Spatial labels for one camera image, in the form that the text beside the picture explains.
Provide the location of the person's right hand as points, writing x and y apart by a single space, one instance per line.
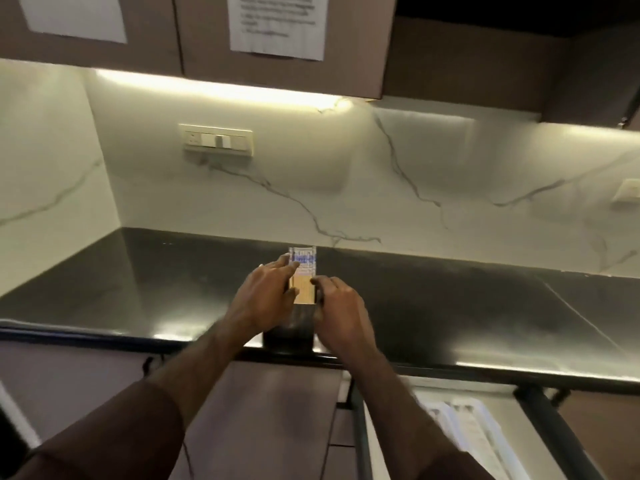
342 314

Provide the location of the person's left hand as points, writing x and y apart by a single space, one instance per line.
260 299

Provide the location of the person's right fingers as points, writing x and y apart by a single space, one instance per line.
330 284

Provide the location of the person's left fingers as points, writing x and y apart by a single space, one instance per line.
280 268

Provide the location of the white and tan printed packet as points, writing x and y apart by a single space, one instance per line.
305 274

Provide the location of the person's left forearm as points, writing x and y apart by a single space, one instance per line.
150 394

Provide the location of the person's right forearm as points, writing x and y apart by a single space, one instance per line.
395 409

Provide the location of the brown lower cabinet door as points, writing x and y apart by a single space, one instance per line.
270 419
65 384

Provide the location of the brown cabinet door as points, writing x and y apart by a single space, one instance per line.
350 54
65 384
100 49
270 419

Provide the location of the under-cabinet light strip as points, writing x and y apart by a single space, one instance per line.
215 88

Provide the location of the brown upper cabinet door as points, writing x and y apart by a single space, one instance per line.
350 54
100 49

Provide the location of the printed white paper sheet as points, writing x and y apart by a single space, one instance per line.
277 22

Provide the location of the dark brown upper cabinet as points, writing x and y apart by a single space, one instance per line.
475 64

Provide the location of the blank white paper sheet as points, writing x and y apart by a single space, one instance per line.
75 14

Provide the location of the cream wall switch panel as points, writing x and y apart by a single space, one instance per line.
217 139

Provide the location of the black metal frame bar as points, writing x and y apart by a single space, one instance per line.
555 429

